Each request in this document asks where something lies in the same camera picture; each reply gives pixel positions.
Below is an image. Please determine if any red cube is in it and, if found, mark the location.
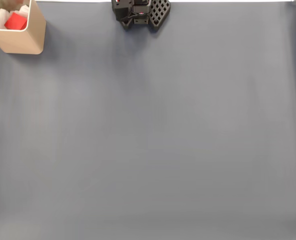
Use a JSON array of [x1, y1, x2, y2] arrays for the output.
[[4, 12, 29, 31]]

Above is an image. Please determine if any beige box with rounded corners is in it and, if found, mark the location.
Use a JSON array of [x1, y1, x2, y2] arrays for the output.
[[0, 0, 48, 55]]

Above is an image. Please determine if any white padding in box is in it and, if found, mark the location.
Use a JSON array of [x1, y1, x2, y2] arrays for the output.
[[0, 4, 30, 30]]

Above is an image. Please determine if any dark grey table mat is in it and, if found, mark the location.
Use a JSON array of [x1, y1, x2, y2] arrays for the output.
[[0, 1, 296, 240]]

